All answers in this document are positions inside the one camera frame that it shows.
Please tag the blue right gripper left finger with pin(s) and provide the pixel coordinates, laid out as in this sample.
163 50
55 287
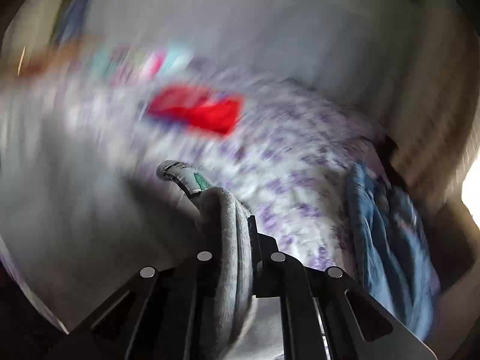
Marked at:
154 315

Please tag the grey fleece pants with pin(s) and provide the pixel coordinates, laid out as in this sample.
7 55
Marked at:
73 229

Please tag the red folded garment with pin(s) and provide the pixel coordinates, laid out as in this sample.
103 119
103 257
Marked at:
197 107

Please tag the grey upholstered headboard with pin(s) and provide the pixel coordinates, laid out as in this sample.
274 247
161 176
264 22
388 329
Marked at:
376 55

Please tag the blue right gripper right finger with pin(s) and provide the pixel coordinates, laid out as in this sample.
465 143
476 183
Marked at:
326 314

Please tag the purple floral bedsheet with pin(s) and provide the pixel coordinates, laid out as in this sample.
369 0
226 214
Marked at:
287 158

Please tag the blue denim jeans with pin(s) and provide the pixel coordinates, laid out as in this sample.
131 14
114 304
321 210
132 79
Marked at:
392 255

